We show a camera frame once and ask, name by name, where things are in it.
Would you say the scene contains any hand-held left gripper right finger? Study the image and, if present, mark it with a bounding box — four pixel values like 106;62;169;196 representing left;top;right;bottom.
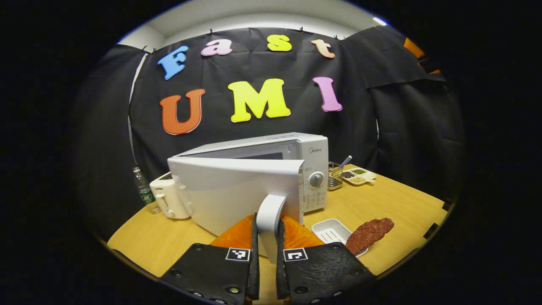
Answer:
276;216;377;305

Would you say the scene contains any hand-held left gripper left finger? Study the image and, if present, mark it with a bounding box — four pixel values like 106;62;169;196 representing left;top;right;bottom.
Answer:
160;213;260;305

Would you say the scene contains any brown meat piece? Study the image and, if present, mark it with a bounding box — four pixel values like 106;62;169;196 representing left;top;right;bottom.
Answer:
345;217;395;255

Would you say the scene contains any white microwave oven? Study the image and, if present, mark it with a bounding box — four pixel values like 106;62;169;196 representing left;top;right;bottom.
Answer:
167;132;329;263

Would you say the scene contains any white rectangular tray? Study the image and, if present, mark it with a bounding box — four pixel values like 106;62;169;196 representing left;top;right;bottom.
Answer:
311;218;369;258

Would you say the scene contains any white toaster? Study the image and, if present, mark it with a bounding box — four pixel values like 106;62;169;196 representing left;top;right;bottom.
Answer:
149;171;192;220

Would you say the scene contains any white divided seasoning dish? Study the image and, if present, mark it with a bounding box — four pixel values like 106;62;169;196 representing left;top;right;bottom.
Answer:
342;167;378;186

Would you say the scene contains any clear plastic water bottle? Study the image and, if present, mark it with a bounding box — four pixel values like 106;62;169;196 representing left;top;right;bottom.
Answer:
132;166;162;215

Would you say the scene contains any black backdrop cloth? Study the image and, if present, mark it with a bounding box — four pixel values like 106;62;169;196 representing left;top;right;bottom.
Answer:
64;25;466;244

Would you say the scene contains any row of black cloth clips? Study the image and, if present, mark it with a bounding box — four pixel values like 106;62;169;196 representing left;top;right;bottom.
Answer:
140;26;346;53

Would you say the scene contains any metal wire basket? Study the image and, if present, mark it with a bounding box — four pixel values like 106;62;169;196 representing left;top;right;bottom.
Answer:
328;161;344;191

